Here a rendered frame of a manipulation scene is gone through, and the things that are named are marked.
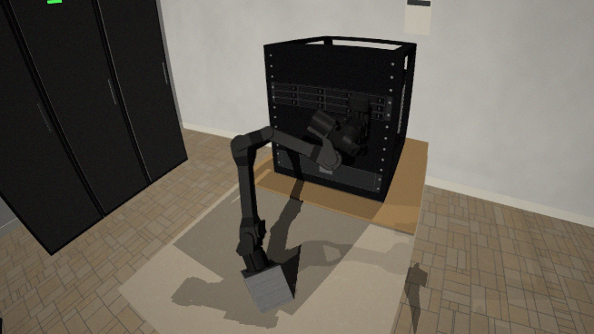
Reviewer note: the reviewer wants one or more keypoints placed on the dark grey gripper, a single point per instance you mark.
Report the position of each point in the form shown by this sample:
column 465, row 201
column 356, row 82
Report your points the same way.
column 360, row 104

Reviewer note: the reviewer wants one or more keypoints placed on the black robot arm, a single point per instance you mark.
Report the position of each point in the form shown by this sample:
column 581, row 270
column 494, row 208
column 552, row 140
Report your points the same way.
column 244, row 149

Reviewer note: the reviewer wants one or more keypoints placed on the light brown wooden board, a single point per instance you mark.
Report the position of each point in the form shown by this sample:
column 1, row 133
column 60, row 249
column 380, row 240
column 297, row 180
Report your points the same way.
column 399, row 211

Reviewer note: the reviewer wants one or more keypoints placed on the black server rack frame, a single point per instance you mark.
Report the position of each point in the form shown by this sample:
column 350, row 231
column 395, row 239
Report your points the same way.
column 354, row 68

